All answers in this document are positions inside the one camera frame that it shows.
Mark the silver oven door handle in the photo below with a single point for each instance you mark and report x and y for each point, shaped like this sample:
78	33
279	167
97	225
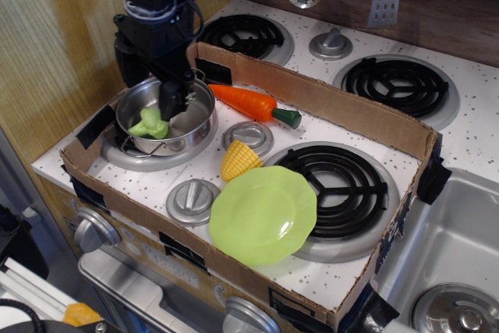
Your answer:
144	300

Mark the silver oven dial left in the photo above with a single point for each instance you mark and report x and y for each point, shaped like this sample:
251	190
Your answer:
94	231

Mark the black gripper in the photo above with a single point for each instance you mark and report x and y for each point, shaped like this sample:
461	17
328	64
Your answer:
157	46

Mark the yellow toy corn piece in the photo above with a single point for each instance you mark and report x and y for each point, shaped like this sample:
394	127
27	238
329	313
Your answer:
239	159

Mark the silver oven dial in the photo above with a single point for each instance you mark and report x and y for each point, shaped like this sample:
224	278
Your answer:
94	231
243	316

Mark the front right black burner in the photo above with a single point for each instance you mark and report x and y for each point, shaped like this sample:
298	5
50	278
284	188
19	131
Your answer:
356	199

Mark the small steel pan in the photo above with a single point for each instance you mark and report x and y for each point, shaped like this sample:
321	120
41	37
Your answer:
185	131

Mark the light green plastic plate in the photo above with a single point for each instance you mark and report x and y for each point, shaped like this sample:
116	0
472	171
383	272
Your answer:
263	216

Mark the grey toy sink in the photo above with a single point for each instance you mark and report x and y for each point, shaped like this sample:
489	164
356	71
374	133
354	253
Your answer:
453	240

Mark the silver oven dial right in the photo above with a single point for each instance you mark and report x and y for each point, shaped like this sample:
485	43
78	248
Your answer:
243	316

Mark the grey stove knob back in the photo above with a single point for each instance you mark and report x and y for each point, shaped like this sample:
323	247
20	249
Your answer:
332	45

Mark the hanging metal spatula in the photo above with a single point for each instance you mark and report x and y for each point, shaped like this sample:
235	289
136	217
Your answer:
383	13

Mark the orange object lower left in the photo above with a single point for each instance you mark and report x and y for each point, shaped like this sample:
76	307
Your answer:
80	314

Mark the green toy broccoli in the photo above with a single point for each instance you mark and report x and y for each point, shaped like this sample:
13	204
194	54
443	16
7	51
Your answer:
150	124

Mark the front left grey burner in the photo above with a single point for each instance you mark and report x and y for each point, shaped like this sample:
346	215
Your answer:
121	152

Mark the back left black burner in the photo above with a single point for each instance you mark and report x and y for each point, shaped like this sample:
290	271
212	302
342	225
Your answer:
254	36

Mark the grey stove knob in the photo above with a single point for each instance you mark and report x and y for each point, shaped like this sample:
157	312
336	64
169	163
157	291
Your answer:
190	202
332	45
255	135

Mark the grey stove knob front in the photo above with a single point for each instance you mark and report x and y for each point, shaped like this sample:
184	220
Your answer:
190	202

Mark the brown cardboard fence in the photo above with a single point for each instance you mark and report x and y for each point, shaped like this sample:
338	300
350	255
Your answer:
378	123

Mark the grey stove knob centre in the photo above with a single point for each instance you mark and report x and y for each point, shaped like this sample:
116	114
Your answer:
255	135

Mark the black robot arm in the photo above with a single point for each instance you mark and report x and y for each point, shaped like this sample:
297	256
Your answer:
153	8

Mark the orange toy carrot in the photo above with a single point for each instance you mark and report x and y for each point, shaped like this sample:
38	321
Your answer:
256	105

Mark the back right black burner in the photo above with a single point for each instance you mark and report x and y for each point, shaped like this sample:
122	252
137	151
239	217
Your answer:
408	84

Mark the black burner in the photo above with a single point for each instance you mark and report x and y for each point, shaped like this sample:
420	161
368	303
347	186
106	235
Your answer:
408	84
356	199
254	36

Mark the silver sink drain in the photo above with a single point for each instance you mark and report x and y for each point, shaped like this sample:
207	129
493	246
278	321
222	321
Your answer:
455	308

